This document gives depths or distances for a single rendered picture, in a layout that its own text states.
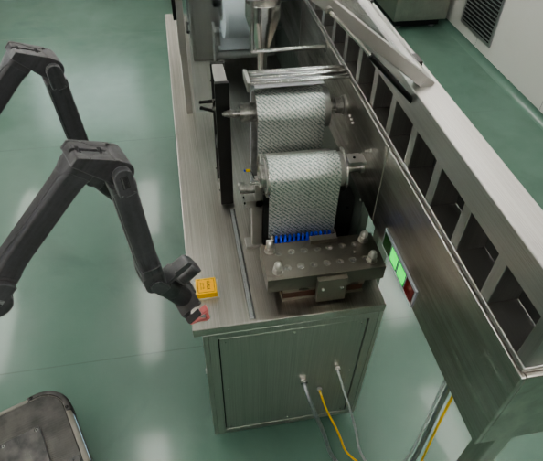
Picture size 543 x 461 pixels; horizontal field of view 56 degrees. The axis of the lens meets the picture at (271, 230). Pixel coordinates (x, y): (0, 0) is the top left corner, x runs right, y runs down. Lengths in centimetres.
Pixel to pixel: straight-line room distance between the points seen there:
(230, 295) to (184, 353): 100
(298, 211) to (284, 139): 27
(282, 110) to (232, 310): 69
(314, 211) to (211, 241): 44
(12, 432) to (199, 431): 77
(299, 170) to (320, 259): 31
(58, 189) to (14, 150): 320
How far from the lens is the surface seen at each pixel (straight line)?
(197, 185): 221
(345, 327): 187
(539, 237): 105
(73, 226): 349
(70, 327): 296
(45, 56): 151
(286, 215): 173
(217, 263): 188
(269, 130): 180
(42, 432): 242
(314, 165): 166
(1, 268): 119
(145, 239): 126
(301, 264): 171
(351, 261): 175
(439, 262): 132
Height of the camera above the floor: 231
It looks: 45 degrees down
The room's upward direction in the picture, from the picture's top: 2 degrees clockwise
